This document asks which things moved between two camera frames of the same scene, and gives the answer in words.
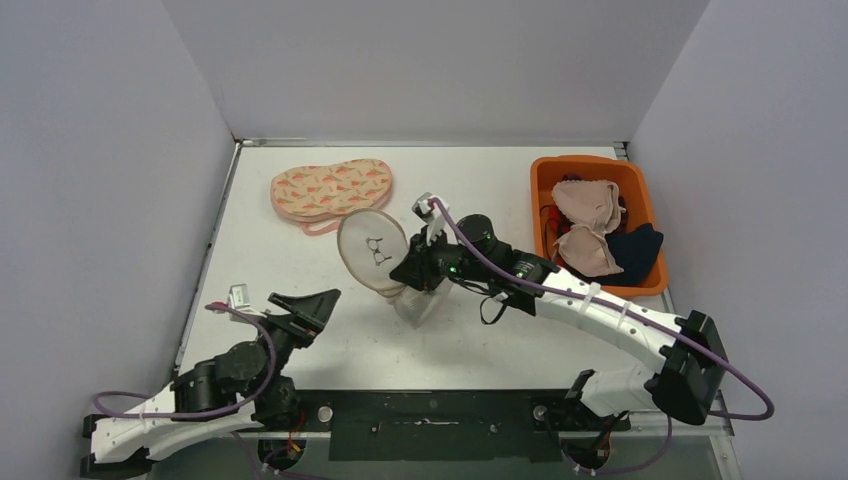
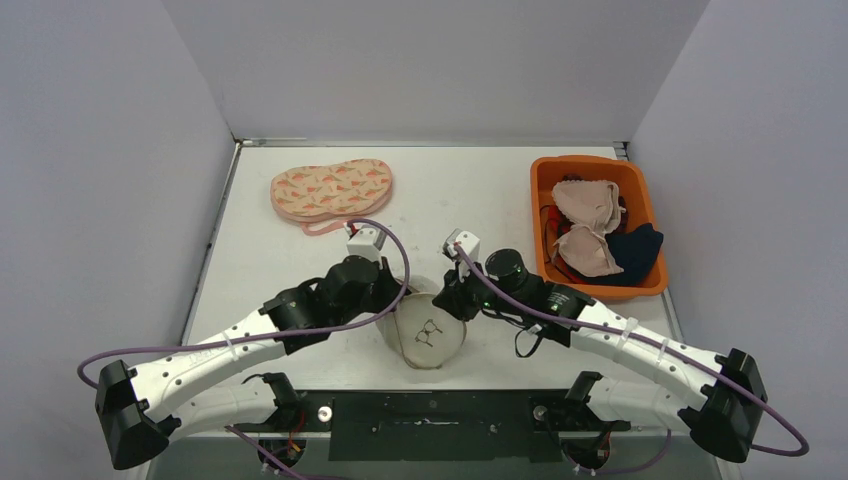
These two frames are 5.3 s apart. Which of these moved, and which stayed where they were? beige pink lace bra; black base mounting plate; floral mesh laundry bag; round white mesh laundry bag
Moved: round white mesh laundry bag
Stayed: floral mesh laundry bag; beige pink lace bra; black base mounting plate
